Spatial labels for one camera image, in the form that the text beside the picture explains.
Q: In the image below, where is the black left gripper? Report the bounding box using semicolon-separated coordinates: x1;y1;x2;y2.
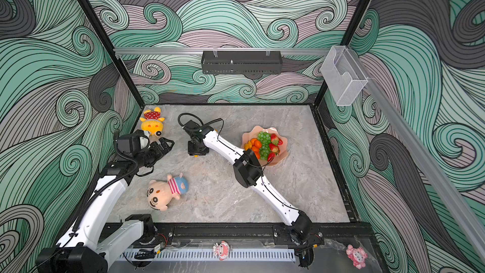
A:
133;137;174;169

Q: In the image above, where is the green grape bunch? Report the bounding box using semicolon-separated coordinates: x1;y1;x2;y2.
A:
257;131;270;161

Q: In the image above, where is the red strawberry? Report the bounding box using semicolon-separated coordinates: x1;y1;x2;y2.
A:
270;133;283;145
269;143;280;154
267;152;276;163

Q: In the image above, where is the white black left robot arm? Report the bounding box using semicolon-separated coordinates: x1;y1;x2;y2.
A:
33;130;175;272

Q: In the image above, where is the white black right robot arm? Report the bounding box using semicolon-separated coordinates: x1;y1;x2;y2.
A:
178;112;312;245

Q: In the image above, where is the pink scalloped fruit bowl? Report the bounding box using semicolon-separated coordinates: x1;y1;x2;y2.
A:
241;126;289;166

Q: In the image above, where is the yellow cow plush toy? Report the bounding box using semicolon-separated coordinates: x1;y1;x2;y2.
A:
140;107;165;137

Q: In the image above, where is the boy doll plush toy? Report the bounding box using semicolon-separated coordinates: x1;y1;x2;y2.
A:
147;173;189;212

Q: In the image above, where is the pink white chopper figurine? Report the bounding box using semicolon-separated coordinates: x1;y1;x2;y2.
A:
212;241;231;261

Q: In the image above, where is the pink melody figurine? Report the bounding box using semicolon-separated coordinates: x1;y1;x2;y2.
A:
346;245;368;269

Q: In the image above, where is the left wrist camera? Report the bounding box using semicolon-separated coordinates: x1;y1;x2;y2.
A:
114;130;150;157

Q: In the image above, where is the black wall tray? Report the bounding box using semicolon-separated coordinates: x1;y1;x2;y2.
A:
201;51;283;75

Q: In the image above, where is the aluminium wall rail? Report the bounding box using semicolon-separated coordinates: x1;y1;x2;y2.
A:
113;47;330;56

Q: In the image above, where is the white slotted cable duct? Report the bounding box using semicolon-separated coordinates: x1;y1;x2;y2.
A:
113;248;296;262

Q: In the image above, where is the clear acrylic wall box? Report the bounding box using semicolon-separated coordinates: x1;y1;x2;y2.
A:
320;45;368;107

